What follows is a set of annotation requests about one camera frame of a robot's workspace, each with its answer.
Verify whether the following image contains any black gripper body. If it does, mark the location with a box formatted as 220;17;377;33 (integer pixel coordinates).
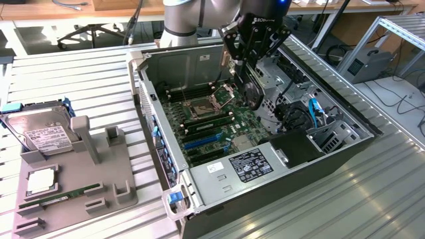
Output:
236;0;293;62

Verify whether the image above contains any graphics card with metal bracket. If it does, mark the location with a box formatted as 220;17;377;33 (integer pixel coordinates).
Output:
220;49;267;112

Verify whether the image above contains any grey metal drive cage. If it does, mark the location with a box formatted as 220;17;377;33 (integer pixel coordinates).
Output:
247;49;325;132

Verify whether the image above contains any metal socket cover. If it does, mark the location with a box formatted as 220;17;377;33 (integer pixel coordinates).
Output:
210;83;239;110

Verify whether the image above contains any black slanted pole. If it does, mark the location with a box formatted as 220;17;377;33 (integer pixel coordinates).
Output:
311;0;352;49

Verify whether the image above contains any black RAM slot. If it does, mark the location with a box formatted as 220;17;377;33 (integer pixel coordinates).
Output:
166;86;214;97
168;91;216;102

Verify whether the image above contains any thin locking lever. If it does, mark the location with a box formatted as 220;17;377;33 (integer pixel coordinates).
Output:
179;81;188;103

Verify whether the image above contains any CPU socket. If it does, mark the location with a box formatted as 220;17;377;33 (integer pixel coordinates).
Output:
184;98;222;120

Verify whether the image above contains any wooden office desk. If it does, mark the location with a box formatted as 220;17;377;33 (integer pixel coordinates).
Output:
288;0;420;48
0;0;167;57

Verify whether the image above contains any green motherboard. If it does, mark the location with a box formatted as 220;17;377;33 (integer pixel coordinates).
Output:
162;83;272;167

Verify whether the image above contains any grey computer box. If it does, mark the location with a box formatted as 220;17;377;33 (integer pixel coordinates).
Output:
337;48;396;85

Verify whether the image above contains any green RAM stick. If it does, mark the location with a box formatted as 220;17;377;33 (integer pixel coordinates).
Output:
186;117;235;134
18;183;102;209

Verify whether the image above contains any black expansion slot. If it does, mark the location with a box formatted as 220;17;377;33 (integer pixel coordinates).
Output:
190;147;230;164
182;128;223;143

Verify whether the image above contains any silver chipset heatsink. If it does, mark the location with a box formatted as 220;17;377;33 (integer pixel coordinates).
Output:
232;135;258;150

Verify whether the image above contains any grey office chair base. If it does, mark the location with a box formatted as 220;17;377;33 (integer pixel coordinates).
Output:
56;23;131;50

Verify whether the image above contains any grey metal disk bay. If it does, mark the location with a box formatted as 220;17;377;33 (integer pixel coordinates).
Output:
307;120;375;154

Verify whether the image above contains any grey power supply unit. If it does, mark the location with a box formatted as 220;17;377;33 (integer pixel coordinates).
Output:
182;146;289;209

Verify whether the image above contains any silver hard disk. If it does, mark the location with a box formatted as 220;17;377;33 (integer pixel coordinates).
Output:
0;106;83;156

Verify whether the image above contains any black open PC case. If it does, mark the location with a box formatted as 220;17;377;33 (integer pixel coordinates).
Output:
128;36;385;239

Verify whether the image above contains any grey parts rack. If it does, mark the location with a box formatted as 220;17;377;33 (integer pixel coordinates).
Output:
11;116;139;237

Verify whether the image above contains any blue disk carrier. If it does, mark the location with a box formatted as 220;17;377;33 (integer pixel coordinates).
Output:
0;97;78;130

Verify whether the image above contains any silver CPU chip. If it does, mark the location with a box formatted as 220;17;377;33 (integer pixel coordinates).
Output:
26;169;58;192

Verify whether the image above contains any black coiled cable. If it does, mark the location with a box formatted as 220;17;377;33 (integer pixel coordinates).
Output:
327;44;349;63

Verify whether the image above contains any blue data wire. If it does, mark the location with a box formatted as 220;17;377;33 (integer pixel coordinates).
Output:
308;97;323;130

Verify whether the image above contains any black power wire bundle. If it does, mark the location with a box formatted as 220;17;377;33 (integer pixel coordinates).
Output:
275;103;315;131

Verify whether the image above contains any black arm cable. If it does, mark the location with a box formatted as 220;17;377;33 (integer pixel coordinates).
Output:
123;0;144;46

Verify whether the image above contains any aluminium profile frame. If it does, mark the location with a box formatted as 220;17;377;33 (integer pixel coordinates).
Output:
336;13;425;78

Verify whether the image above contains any black loose cable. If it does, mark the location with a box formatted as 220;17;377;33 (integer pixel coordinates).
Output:
364;74;425;118

